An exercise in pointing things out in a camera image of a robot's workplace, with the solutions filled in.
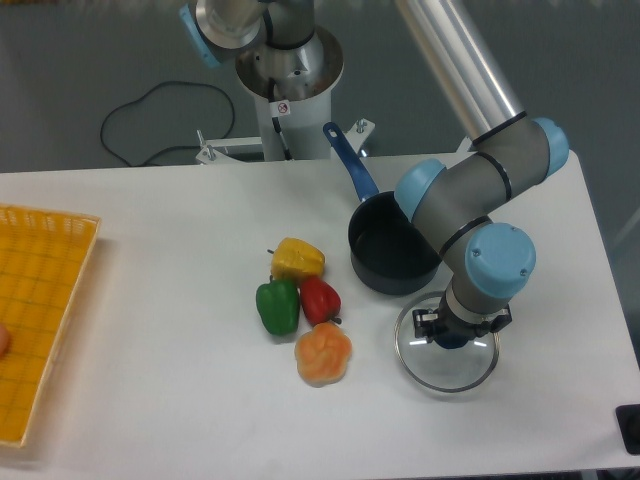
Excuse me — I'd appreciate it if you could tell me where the glass lid with blue knob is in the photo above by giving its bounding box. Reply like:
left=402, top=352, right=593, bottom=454
left=394, top=291, right=500, bottom=394

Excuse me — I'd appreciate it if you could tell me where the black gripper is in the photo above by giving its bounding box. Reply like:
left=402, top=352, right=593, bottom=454
left=411, top=296, right=512, bottom=345

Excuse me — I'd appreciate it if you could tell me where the green bell pepper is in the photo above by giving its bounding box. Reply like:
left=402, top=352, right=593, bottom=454
left=255, top=279, right=300, bottom=336

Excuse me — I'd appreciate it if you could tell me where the metal base bracket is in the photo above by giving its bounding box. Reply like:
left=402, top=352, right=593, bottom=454
left=195, top=118, right=376, bottom=165

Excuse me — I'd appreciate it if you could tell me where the orange bell pepper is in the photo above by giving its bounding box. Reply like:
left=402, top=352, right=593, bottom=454
left=294, top=322, right=352, bottom=386

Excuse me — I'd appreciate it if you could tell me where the dark blue saucepan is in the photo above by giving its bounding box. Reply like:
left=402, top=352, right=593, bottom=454
left=323, top=122, right=441, bottom=296

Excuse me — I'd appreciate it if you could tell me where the yellow woven basket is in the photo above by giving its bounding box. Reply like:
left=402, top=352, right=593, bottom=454
left=1, top=204, right=101, bottom=448

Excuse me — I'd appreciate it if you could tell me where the red bell pepper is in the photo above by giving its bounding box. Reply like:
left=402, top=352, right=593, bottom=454
left=300, top=276, right=342, bottom=327

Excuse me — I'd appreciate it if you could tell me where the black floor cable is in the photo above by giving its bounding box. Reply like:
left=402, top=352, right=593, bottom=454
left=100, top=80, right=236, bottom=168

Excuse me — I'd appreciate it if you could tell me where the black device at table edge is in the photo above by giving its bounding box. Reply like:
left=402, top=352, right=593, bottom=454
left=615, top=404, right=640, bottom=456

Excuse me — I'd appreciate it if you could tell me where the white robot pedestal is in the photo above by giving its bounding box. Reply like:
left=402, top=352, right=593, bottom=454
left=235, top=26, right=344, bottom=161

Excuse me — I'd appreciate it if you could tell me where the yellow bell pepper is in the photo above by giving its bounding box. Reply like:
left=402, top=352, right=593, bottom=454
left=269, top=237, right=325, bottom=284

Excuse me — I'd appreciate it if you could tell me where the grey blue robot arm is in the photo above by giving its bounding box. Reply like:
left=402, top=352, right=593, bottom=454
left=180, top=1, right=569, bottom=349

